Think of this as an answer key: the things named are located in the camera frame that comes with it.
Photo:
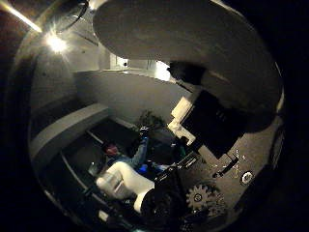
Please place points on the green potted plant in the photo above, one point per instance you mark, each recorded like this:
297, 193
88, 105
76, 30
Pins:
149, 118

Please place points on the round ceiling lamp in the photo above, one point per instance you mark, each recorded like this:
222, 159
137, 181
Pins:
56, 43

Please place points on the grey counter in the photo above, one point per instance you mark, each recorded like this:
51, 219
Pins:
64, 129

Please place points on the person in blue jacket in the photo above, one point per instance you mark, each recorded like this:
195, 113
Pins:
130, 159

